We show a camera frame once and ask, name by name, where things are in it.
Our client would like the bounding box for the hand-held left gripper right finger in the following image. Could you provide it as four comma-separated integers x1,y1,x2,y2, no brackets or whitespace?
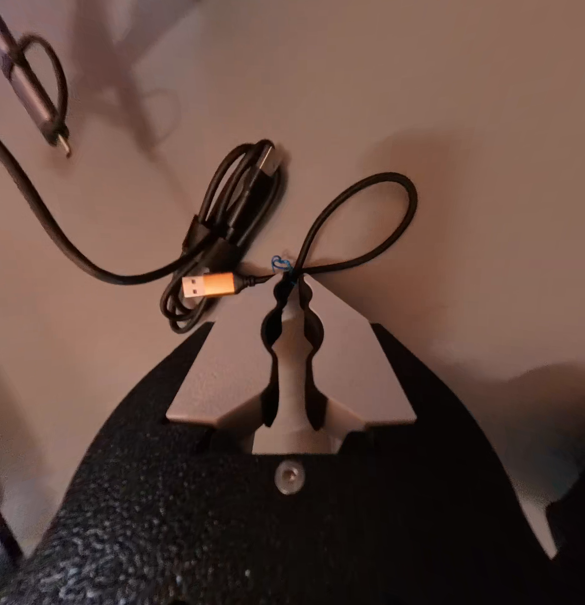
294,274,417,432

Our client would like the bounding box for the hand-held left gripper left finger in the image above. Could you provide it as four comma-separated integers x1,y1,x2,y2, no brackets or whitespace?
165,279,293,428

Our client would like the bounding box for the orange plug black cable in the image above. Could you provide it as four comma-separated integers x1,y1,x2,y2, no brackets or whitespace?
180,171,419,299

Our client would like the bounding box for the black USB cable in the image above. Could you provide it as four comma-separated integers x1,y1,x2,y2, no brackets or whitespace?
0,128,287,335

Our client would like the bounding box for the grey adapter plug cable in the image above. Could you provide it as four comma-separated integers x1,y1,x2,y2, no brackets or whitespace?
0,2,73,159

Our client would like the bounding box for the pale grey desk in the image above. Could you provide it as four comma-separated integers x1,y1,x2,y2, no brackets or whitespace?
0,0,585,563

